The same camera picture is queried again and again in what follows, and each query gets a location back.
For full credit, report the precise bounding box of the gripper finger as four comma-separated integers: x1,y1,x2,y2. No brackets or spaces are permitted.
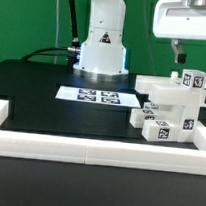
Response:
171,38,187,64

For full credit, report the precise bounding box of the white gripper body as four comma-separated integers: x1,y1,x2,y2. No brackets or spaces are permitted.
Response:
153,0,206,41

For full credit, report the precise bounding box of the white tagged cube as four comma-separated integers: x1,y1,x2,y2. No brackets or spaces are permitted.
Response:
181,69,206,90

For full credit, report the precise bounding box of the white chair back frame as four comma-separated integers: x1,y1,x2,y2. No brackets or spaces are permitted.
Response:
134,71,206,108

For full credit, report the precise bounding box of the white chair seat part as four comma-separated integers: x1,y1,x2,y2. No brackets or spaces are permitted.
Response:
157,105,199,143

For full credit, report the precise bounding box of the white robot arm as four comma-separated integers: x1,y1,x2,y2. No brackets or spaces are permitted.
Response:
68,0,206,80

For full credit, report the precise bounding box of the white tag sheet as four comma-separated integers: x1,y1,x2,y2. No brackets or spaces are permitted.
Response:
55,86,140,108

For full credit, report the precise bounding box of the white U-shaped fence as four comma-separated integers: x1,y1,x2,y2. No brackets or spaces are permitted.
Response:
0,100,206,175

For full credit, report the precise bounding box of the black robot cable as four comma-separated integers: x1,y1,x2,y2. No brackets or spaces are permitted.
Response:
21,0,87,67

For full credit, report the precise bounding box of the grey hanging cable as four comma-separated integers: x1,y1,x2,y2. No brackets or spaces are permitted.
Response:
51,0,63,65

